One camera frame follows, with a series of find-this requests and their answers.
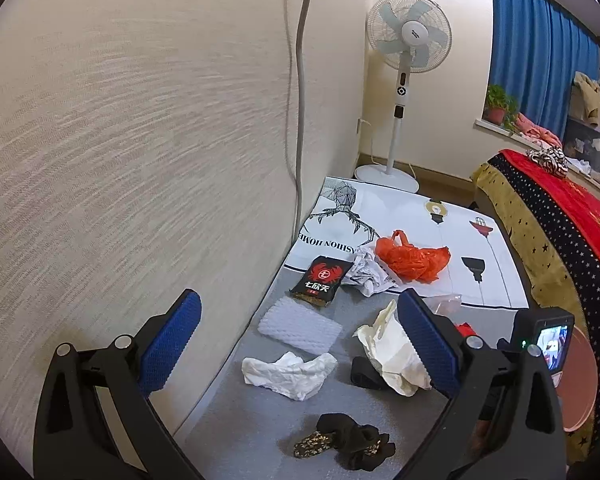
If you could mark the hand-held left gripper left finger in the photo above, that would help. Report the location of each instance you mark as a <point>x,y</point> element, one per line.
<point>172,345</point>

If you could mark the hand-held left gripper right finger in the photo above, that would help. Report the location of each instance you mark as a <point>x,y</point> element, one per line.
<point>427,345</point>

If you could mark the pink basin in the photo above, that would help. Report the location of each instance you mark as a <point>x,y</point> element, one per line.
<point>577,385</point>

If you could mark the white tissue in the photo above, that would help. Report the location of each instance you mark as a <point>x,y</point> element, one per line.
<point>290,372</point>

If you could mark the black patterned sock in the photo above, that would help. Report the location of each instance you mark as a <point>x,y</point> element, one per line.
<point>350,440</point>

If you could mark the cream paper wrapper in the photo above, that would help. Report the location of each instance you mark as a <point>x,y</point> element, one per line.
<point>390,355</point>

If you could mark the red wrapper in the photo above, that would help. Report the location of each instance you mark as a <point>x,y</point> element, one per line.
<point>464,330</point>

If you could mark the clear plastic bag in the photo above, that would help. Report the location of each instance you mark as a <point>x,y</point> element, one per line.
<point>445,305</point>

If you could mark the orange plastic bag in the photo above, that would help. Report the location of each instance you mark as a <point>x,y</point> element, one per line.
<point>410,260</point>

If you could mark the crumpled white paper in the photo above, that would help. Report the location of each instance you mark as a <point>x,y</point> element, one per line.
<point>367,272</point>

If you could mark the grey foam mat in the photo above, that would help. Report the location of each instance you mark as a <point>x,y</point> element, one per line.
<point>230,425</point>

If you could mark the red gold bed blanket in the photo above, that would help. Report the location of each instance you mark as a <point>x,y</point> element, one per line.
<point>580,220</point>

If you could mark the black red snack packet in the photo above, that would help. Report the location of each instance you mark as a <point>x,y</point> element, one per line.
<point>320,280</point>

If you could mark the white printed mat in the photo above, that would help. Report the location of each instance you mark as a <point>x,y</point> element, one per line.
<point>405,215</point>

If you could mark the black white striped cloth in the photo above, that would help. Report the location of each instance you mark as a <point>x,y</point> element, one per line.
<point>547,160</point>

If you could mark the clear plastic storage box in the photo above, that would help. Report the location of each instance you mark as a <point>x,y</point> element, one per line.
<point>595,150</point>

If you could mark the pink cloth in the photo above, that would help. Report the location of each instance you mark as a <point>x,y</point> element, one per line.
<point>535,132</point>

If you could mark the potted green plant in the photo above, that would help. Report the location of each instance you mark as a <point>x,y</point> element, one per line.
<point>497,110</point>

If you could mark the beige coat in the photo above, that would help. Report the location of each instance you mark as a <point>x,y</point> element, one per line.
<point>587,95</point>

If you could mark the blue curtain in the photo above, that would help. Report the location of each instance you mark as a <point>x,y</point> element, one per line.
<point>530,50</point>

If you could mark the white standing fan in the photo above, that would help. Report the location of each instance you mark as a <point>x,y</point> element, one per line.
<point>412,35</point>

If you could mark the low wall outlet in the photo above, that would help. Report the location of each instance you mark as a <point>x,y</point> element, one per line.
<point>359,126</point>

